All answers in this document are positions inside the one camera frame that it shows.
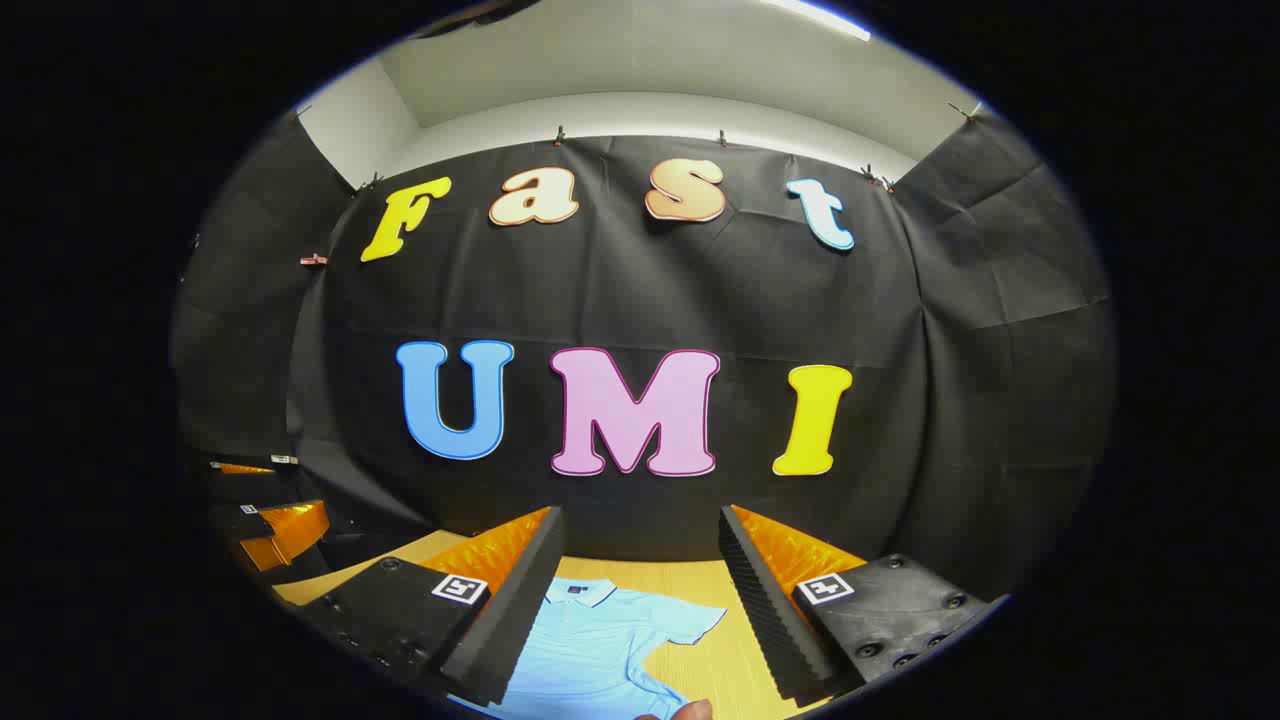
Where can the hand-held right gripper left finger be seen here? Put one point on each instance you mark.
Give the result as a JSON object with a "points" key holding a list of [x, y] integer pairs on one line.
{"points": [[520, 610]]}

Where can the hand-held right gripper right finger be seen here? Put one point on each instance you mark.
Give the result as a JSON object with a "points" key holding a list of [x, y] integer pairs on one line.
{"points": [[765, 600]]}

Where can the light blue T-shirt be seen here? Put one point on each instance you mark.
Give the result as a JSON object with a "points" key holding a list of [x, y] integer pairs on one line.
{"points": [[590, 650]]}

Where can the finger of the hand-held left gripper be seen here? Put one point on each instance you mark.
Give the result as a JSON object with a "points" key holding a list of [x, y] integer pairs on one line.
{"points": [[242, 526], [240, 468]]}

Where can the black backdrop cloth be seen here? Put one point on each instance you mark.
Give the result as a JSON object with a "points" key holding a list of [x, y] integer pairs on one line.
{"points": [[640, 290]]}

